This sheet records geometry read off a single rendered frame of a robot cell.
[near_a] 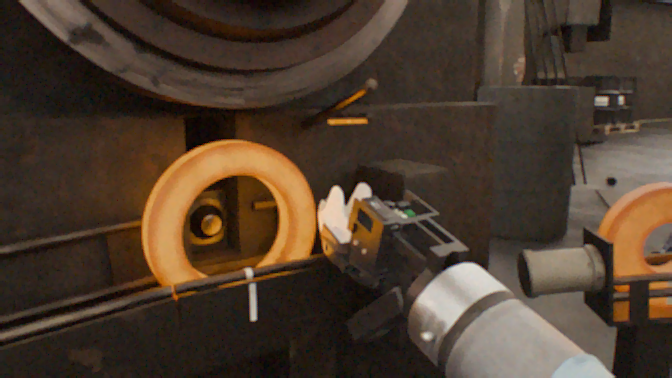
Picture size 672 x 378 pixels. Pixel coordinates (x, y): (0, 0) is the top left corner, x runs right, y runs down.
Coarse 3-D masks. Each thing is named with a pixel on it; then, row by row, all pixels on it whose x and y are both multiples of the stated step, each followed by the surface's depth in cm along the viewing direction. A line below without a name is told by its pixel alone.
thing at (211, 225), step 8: (200, 208) 63; (208, 208) 63; (216, 208) 64; (192, 216) 62; (200, 216) 62; (208, 216) 62; (216, 216) 62; (192, 224) 62; (200, 224) 62; (208, 224) 62; (216, 224) 62; (192, 232) 63; (200, 232) 62; (208, 232) 62; (216, 232) 63
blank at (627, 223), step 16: (640, 192) 63; (656, 192) 62; (624, 208) 63; (640, 208) 62; (656, 208) 62; (608, 224) 64; (624, 224) 63; (640, 224) 63; (656, 224) 63; (624, 240) 63; (640, 240) 63; (624, 256) 64; (640, 256) 64; (624, 272) 64; (640, 272) 64; (656, 272) 64; (624, 288) 64; (656, 304) 65
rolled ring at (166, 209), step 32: (192, 160) 51; (224, 160) 52; (256, 160) 54; (288, 160) 56; (160, 192) 50; (192, 192) 51; (288, 192) 57; (160, 224) 50; (288, 224) 58; (160, 256) 51; (288, 256) 58
